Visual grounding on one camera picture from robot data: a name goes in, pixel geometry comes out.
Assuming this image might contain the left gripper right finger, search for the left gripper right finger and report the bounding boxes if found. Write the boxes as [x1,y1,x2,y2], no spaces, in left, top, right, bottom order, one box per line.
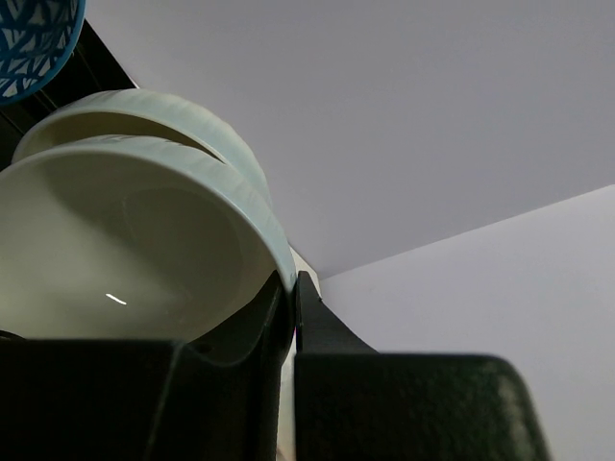
[294,272,551,460]

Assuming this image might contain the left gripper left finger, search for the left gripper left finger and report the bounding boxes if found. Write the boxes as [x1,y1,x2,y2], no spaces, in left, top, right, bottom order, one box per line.
[1,274,283,460]

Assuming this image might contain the white bowl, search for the white bowl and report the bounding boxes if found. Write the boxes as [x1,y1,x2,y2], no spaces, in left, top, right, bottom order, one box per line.
[12,88,272,204]
[1,135,297,341]

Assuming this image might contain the blue patterned bowl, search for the blue patterned bowl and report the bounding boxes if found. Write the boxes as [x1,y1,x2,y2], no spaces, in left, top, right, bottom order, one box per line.
[1,0,86,106]

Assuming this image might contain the black drainer tray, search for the black drainer tray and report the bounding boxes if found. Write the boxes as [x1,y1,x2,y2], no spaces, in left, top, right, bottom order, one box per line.
[0,22,135,168]

